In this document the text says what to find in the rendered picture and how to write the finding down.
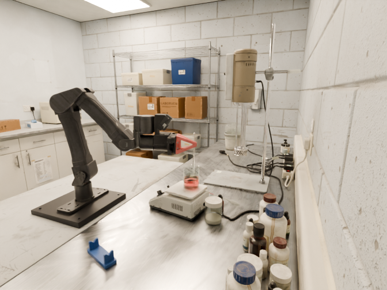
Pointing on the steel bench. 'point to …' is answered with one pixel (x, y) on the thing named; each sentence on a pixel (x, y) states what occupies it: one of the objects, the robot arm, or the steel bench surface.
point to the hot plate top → (178, 190)
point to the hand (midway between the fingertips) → (194, 144)
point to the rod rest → (101, 254)
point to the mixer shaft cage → (241, 134)
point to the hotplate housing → (180, 205)
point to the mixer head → (241, 76)
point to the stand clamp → (275, 72)
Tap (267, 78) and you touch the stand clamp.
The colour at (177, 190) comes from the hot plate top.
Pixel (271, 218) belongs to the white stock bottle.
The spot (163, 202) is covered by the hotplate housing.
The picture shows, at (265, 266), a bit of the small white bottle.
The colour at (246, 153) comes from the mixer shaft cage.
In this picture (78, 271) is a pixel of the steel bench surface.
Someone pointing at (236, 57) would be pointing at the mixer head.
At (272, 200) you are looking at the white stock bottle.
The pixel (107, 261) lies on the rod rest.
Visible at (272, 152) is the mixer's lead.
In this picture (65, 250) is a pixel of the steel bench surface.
